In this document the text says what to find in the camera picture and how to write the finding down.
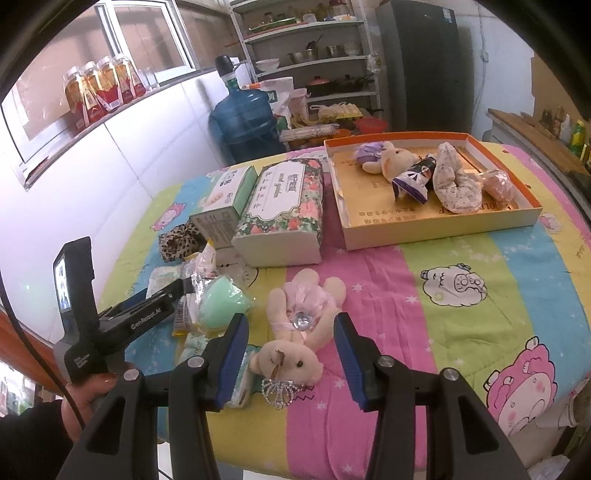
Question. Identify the bunch of bananas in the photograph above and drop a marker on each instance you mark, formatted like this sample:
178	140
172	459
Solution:
304	121

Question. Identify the green white mask box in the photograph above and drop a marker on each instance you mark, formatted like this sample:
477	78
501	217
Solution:
226	194

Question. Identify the yellow red label bottle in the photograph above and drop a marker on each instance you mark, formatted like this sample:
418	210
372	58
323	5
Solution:
587	154

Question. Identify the green sponge ball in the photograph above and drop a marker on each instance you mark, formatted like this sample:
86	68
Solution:
226	300

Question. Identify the aluminium sliding window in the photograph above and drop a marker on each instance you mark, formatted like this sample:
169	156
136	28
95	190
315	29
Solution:
138	41

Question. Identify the orange-rimmed cardboard box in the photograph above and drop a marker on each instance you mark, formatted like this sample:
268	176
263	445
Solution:
383	210

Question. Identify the purple dress bear plush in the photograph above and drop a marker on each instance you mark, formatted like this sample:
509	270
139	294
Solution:
392	161

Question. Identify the orange wooden board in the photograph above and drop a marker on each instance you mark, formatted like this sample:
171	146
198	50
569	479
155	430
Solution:
23	346

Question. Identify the white metal shelf rack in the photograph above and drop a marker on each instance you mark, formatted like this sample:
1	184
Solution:
318	30

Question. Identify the pink dress bear plush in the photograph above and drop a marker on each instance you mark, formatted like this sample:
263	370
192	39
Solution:
300	304

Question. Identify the red plastic basket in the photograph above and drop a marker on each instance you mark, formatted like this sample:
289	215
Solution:
371	125

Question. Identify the blue water jug with pump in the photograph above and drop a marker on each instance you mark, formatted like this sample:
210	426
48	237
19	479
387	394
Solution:
244	115

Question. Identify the person's left hand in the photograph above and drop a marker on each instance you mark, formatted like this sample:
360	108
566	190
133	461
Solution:
87	401

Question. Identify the person's left forearm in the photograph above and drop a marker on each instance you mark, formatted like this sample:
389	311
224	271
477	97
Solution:
27	443

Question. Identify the plush bunny purple dress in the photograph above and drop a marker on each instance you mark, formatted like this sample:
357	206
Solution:
413	184

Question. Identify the egg tray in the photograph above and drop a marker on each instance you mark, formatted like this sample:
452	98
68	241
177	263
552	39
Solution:
339	112

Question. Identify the small white tissue packet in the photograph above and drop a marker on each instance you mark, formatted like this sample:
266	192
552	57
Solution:
194	346
161	279

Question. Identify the floral tissue pack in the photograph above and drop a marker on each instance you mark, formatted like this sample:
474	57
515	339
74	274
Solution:
281	198

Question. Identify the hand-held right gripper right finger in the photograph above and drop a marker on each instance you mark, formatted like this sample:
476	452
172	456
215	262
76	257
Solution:
351	364

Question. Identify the floral fabric pouch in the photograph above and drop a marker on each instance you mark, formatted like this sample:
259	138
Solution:
455	184

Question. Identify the steel bowl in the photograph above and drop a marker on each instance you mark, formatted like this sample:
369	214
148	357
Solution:
303	56

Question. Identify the white plastic bottle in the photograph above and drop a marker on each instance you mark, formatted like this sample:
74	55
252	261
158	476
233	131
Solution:
566	128

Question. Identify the black refrigerator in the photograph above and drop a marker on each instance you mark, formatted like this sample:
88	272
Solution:
425	64

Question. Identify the white yellow snack packet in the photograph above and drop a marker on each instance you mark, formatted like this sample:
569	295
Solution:
205	258

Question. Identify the row of shelf jars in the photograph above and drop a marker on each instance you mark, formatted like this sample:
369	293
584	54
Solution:
323	11

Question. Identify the colourful striped printed blanket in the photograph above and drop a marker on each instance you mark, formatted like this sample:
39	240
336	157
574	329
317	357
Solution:
461	323

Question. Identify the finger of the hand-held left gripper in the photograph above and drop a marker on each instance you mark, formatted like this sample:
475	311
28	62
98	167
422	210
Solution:
178	288

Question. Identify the red cooking pot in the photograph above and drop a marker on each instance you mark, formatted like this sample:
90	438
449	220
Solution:
318	86

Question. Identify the white pink bag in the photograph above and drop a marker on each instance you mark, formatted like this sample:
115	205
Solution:
298	106

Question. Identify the green tray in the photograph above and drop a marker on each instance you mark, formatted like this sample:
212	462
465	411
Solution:
272	24

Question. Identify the white flour bag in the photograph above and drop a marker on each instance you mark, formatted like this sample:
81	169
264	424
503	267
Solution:
277	92

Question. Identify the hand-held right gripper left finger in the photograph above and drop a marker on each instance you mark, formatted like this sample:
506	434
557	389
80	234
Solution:
233	364

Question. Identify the cardboard wall panel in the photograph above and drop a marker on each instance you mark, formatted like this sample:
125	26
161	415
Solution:
558	83

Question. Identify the pink item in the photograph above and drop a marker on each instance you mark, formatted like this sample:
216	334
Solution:
498	187

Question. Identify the red label oil bottle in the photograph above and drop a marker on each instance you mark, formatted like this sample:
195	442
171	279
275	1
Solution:
95	90
76	99
128	77
111	83

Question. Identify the green bottle with yellow cap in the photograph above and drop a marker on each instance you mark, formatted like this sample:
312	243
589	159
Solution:
577	137

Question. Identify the black wok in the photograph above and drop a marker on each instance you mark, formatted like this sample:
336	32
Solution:
352	84

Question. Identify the leopard print scarf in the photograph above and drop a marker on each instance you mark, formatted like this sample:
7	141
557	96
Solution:
178	242

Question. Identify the dark sauce bottle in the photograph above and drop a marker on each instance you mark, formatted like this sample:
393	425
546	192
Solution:
557	121
547	119

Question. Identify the white bowl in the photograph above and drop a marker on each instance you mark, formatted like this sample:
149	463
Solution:
267	64

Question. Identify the clear drinking glass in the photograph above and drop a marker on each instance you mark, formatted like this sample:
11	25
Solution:
152	78

